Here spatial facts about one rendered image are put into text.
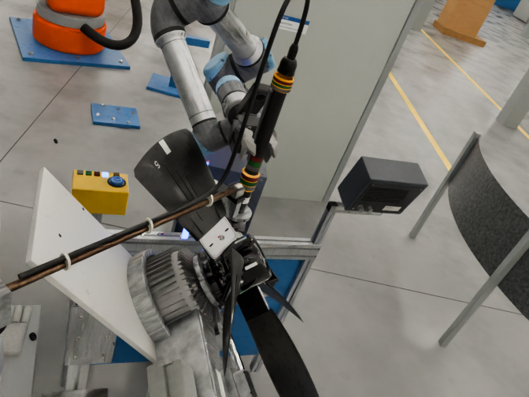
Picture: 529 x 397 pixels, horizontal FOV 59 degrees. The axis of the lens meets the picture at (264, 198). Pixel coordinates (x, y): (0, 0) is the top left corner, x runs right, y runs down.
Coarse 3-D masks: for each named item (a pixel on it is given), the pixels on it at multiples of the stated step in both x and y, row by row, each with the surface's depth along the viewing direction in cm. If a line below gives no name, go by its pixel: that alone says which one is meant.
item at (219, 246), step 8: (216, 224) 109; (224, 224) 111; (208, 232) 108; (216, 232) 109; (224, 232) 111; (232, 232) 112; (200, 240) 106; (208, 240) 108; (216, 240) 109; (224, 240) 111; (232, 240) 112; (208, 248) 108; (216, 248) 109; (224, 248) 110; (216, 256) 109
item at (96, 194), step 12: (72, 180) 139; (84, 180) 140; (96, 180) 141; (108, 180) 143; (72, 192) 136; (84, 192) 137; (96, 192) 138; (108, 192) 139; (120, 192) 141; (84, 204) 140; (96, 204) 141; (108, 204) 142; (120, 204) 143
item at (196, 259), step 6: (198, 258) 112; (198, 264) 110; (198, 270) 108; (198, 276) 108; (204, 276) 110; (204, 282) 107; (204, 288) 107; (210, 288) 109; (210, 294) 108; (210, 300) 108; (216, 300) 110
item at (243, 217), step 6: (228, 186) 107; (234, 186) 107; (234, 192) 107; (240, 192) 107; (228, 198) 109; (234, 198) 108; (240, 198) 108; (228, 204) 111; (234, 204) 110; (240, 204) 111; (228, 210) 112; (234, 210) 111; (246, 210) 116; (228, 216) 113; (234, 216) 112; (240, 216) 114; (246, 216) 114
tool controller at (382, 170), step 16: (368, 160) 168; (384, 160) 171; (352, 176) 172; (368, 176) 163; (384, 176) 165; (400, 176) 169; (416, 176) 172; (352, 192) 172; (368, 192) 168; (384, 192) 170; (400, 192) 171; (416, 192) 174; (352, 208) 175; (368, 208) 175; (384, 208) 179; (400, 208) 181
